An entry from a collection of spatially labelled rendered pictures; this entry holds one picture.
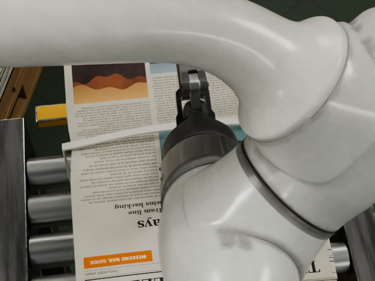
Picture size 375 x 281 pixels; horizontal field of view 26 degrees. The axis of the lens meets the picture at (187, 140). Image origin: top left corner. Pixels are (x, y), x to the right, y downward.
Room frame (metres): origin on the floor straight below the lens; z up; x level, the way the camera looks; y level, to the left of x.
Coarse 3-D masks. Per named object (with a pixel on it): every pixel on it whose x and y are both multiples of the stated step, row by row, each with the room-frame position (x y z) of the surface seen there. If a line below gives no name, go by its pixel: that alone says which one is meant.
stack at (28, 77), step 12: (0, 72) 1.18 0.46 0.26; (24, 72) 1.28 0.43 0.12; (36, 72) 1.35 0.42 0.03; (0, 84) 1.16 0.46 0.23; (24, 84) 1.27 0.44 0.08; (0, 96) 1.15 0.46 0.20; (12, 96) 1.21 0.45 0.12; (24, 96) 1.26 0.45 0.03; (12, 108) 1.18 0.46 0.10; (24, 108) 1.23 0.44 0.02
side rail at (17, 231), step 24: (0, 120) 0.69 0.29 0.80; (24, 120) 0.69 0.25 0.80; (0, 144) 0.64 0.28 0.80; (24, 144) 0.64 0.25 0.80; (0, 168) 0.60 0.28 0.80; (24, 168) 0.60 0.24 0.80; (0, 192) 0.56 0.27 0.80; (24, 192) 0.56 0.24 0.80; (0, 216) 0.52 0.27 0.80; (24, 216) 0.52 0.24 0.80; (0, 240) 0.48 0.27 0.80; (24, 240) 0.48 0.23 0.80; (0, 264) 0.45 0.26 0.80; (24, 264) 0.45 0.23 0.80
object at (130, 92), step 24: (72, 72) 0.61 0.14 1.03; (96, 72) 0.61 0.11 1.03; (120, 72) 0.61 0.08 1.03; (144, 72) 0.61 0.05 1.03; (168, 72) 0.61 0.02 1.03; (72, 96) 0.57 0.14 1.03; (96, 96) 0.57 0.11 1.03; (120, 96) 0.57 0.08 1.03; (144, 96) 0.57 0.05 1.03; (168, 96) 0.57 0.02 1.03; (216, 96) 0.57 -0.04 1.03; (72, 120) 0.54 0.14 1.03; (96, 120) 0.54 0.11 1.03; (120, 120) 0.54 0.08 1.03; (144, 120) 0.54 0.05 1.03
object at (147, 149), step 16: (80, 128) 0.53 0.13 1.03; (96, 128) 0.53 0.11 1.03; (112, 128) 0.53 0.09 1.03; (128, 128) 0.53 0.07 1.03; (240, 128) 0.53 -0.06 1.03; (96, 144) 0.50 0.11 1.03; (112, 144) 0.50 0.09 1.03; (128, 144) 0.50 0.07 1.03; (144, 144) 0.50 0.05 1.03; (160, 144) 0.50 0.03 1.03; (80, 160) 0.48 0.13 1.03; (96, 160) 0.48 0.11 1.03; (112, 160) 0.48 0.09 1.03; (128, 160) 0.48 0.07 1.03; (144, 160) 0.48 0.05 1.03; (160, 160) 0.48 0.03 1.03
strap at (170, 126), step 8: (224, 120) 0.52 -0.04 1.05; (232, 120) 0.53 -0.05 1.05; (136, 128) 0.51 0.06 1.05; (144, 128) 0.51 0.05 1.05; (152, 128) 0.51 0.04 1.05; (160, 128) 0.51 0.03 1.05; (168, 128) 0.51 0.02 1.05; (96, 136) 0.51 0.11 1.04; (104, 136) 0.51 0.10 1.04; (112, 136) 0.51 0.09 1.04; (120, 136) 0.50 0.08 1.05; (128, 136) 0.50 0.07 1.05; (64, 144) 0.50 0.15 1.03; (72, 144) 0.50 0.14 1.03; (80, 144) 0.50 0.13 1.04; (88, 144) 0.50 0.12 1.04
